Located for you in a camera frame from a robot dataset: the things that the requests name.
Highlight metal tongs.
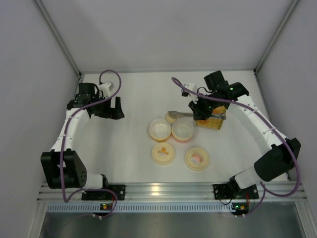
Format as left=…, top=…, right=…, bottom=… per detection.
left=168, top=111, right=226, bottom=120

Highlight white round bun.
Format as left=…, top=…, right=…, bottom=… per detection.
left=165, top=113, right=177, bottom=123

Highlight cream lid pink knob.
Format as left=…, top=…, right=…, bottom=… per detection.
left=185, top=147, right=210, bottom=171

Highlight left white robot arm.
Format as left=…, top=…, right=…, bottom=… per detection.
left=41, top=82, right=124, bottom=189

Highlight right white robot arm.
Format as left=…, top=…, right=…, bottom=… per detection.
left=185, top=70, right=301, bottom=193

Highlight pink lunch bowl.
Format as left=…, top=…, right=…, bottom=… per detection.
left=171, top=119, right=195, bottom=142

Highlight yellow lunch bowl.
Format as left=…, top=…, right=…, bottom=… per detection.
left=149, top=119, right=171, bottom=142

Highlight yellow woven tray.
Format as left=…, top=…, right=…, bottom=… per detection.
left=196, top=106, right=226, bottom=130

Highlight cream lid orange knob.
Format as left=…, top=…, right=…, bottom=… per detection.
left=151, top=142, right=175, bottom=166

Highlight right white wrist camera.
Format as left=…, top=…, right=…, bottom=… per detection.
left=181, top=83, right=198, bottom=104

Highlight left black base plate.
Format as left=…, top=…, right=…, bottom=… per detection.
left=81, top=184, right=126, bottom=201

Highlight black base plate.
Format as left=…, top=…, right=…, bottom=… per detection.
left=212, top=183, right=259, bottom=200
left=81, top=184, right=126, bottom=201

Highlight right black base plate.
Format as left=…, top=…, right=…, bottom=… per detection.
left=212, top=183, right=259, bottom=200

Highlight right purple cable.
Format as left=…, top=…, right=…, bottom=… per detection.
left=171, top=76, right=302, bottom=219

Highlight slotted grey cable duct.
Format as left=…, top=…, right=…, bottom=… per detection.
left=47, top=202, right=235, bottom=213

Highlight left aluminium frame post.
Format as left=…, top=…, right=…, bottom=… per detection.
left=32, top=0, right=82, bottom=78

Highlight aluminium frame post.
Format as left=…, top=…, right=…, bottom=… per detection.
left=32, top=0, right=82, bottom=78
left=253, top=0, right=301, bottom=75

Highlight right aluminium frame post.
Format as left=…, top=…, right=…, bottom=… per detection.
left=253, top=0, right=301, bottom=75

